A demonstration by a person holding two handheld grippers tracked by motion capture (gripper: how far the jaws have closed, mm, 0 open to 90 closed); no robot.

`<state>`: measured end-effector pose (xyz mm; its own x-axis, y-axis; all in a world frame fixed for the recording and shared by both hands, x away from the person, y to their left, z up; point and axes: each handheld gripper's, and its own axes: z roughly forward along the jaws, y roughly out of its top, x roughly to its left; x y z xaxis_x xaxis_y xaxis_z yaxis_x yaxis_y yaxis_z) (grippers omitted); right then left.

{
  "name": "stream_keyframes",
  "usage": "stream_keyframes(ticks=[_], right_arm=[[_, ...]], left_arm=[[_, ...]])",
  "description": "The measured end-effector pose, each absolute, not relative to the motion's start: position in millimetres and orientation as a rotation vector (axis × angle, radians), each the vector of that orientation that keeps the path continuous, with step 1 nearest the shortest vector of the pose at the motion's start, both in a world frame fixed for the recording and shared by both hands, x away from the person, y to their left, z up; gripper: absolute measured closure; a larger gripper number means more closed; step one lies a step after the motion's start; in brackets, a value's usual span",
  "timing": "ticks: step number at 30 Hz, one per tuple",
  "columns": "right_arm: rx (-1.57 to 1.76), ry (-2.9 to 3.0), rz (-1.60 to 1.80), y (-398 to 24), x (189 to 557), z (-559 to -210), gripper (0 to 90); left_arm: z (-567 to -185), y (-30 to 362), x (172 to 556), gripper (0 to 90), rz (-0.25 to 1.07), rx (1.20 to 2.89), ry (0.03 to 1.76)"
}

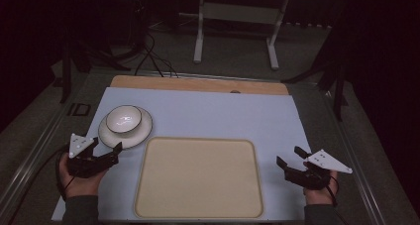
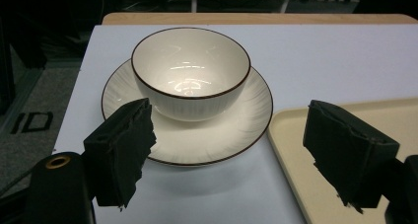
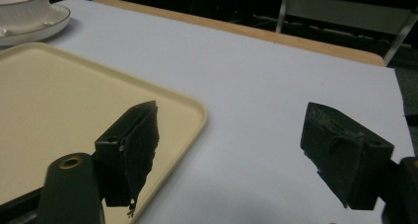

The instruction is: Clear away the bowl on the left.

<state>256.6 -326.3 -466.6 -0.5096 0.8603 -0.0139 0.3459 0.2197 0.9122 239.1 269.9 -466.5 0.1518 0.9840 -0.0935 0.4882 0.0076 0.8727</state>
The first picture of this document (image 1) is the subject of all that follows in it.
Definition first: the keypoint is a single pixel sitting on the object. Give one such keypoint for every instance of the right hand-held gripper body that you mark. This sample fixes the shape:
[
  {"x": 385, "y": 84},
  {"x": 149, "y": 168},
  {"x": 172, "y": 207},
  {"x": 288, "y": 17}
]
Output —
[{"x": 313, "y": 172}]

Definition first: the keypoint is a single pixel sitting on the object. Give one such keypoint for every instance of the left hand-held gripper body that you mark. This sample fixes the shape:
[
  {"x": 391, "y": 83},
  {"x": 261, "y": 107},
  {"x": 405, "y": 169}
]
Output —
[{"x": 86, "y": 165}]

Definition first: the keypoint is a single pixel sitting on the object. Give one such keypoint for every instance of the white plate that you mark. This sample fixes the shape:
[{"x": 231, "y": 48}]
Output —
[{"x": 138, "y": 134}]

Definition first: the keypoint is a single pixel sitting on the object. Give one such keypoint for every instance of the white bowl with dark rim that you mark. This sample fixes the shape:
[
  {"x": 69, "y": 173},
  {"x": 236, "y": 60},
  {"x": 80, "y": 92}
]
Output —
[{"x": 123, "y": 119}]

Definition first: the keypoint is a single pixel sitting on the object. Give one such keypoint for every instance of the beige tray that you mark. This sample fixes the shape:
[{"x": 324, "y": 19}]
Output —
[{"x": 198, "y": 178}]

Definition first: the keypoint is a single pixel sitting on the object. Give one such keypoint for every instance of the person's left hand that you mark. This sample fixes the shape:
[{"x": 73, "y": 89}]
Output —
[{"x": 81, "y": 185}]

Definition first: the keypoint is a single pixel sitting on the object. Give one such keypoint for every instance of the person's right hand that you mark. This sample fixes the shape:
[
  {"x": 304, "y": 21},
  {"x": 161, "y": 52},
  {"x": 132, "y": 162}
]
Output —
[{"x": 318, "y": 195}]

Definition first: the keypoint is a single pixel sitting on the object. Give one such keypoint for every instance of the black stand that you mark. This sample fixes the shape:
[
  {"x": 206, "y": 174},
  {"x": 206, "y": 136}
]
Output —
[
  {"x": 66, "y": 73},
  {"x": 336, "y": 79}
]

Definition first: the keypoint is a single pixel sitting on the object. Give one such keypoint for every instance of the pale blue table mat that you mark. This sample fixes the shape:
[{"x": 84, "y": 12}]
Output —
[{"x": 211, "y": 116}]

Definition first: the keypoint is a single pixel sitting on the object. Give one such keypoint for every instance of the black rectangular bracket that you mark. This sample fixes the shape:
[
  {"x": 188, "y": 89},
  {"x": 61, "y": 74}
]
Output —
[{"x": 79, "y": 109}]

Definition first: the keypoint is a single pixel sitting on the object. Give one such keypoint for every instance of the metal rail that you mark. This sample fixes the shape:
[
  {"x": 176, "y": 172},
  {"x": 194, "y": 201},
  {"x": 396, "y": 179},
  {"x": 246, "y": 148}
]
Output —
[
  {"x": 29, "y": 162},
  {"x": 356, "y": 172}
]

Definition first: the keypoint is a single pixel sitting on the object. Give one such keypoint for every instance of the white metal desk frame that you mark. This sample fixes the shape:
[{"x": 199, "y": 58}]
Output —
[{"x": 237, "y": 13}]

